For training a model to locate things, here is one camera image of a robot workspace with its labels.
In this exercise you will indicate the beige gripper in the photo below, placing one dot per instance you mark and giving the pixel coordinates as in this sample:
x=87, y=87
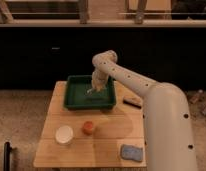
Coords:
x=99, y=81

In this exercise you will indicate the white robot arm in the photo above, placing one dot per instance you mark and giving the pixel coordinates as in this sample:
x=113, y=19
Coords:
x=167, y=122

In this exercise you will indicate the green plastic tray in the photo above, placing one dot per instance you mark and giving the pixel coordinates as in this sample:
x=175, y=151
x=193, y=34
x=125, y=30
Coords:
x=76, y=98

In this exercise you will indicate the blue folded towel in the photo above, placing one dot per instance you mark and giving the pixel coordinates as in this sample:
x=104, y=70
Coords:
x=130, y=152

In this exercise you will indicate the small orange cup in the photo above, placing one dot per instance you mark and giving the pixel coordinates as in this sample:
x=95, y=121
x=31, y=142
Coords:
x=88, y=128

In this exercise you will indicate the brown black brush block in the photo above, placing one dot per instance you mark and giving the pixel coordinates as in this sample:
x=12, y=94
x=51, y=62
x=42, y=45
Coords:
x=132, y=102

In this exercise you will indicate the white round bowl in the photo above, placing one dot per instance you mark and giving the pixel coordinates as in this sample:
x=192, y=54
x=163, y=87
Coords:
x=64, y=135

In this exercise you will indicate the wooden table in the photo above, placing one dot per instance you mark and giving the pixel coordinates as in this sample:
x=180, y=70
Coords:
x=121, y=125

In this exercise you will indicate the wooden railing shelf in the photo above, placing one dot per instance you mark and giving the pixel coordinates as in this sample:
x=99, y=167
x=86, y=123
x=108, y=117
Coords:
x=104, y=13

